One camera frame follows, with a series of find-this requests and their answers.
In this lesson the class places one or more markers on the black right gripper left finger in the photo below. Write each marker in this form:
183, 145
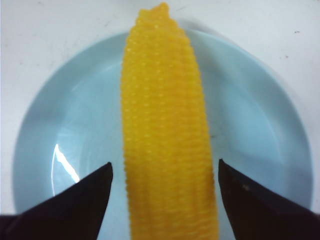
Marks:
75, 214

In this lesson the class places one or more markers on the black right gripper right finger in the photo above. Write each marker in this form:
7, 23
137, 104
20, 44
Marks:
257, 213

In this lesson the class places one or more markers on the light blue round plate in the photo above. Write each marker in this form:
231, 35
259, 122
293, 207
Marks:
73, 127

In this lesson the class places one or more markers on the yellow corn cob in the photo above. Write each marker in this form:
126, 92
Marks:
166, 138

